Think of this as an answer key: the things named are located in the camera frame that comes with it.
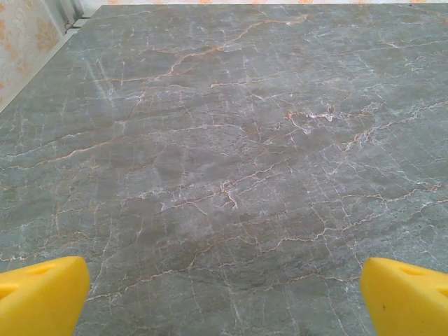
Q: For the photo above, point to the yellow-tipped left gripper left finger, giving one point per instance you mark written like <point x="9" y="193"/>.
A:
<point x="38" y="301"/>

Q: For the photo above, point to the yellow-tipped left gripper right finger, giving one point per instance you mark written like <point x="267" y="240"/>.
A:
<point x="409" y="301"/>

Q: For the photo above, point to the aluminium frame post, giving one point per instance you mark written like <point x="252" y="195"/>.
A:
<point x="71" y="8"/>

